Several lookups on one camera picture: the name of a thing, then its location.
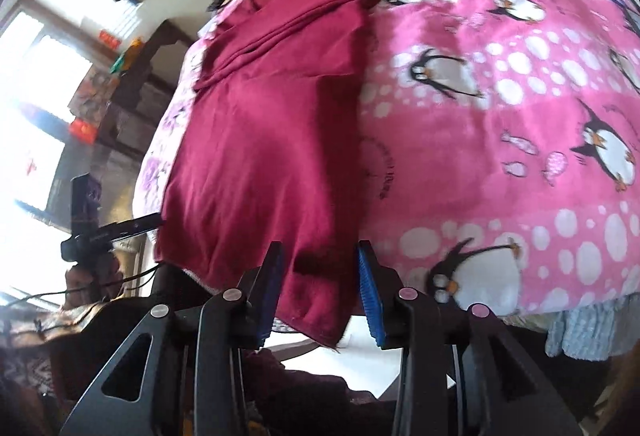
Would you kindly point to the window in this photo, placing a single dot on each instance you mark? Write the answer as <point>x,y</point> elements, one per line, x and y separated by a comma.
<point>30,156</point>

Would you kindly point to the light blue knit cloth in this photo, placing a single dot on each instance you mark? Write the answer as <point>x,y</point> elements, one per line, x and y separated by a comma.
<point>585,331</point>

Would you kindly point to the person's left hand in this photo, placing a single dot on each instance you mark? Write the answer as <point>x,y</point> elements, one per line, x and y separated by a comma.
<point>92,283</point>

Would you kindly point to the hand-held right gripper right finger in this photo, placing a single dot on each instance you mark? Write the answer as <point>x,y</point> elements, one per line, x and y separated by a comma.
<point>370,296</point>

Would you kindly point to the dark wooden table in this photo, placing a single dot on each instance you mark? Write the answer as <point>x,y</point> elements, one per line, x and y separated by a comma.
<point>150,61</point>

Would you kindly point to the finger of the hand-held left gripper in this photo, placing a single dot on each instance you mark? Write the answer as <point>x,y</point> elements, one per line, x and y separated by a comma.
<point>135,226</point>

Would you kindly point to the printed gift boxes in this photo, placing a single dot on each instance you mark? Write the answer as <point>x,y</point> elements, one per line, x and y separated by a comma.
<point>92,91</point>

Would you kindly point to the pink penguin print blanket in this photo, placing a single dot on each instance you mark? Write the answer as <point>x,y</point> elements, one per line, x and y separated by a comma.
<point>500,116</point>

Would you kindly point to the maroon shirt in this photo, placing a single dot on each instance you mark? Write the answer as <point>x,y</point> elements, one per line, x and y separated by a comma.
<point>260,141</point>

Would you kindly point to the red wall sign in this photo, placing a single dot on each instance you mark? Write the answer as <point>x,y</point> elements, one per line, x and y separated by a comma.
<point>109,39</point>

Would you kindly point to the green cloth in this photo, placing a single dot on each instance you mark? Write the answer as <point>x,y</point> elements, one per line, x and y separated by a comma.
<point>119,64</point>

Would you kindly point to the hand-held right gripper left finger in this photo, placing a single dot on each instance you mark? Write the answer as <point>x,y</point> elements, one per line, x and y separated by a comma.
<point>270,296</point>

